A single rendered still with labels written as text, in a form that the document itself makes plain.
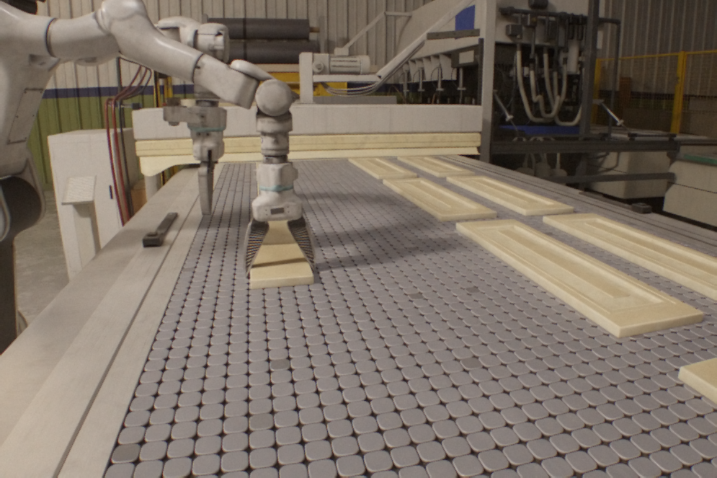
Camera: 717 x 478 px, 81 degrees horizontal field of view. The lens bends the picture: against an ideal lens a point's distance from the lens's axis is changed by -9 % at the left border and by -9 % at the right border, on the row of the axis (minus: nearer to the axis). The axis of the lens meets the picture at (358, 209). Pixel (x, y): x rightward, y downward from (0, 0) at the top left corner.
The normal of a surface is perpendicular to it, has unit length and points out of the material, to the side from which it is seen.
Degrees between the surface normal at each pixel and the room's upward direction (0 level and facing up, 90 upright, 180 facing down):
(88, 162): 90
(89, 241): 90
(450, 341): 0
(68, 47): 118
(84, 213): 90
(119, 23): 78
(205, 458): 0
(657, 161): 90
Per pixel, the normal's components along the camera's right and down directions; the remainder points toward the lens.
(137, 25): 0.36, -0.11
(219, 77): 0.00, 0.18
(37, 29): 0.17, 0.05
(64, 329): 0.00, -0.97
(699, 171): -0.98, 0.05
